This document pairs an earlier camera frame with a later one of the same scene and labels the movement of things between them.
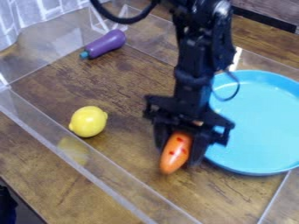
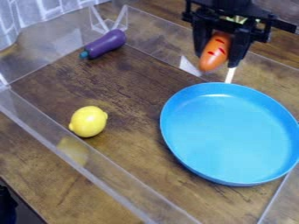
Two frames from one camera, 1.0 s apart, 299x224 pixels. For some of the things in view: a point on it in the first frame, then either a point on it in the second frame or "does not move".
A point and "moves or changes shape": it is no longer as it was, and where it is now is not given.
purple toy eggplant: [105, 45] does not move
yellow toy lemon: [88, 122] does not move
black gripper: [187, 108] to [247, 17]
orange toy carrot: [175, 152] moves or changes shape
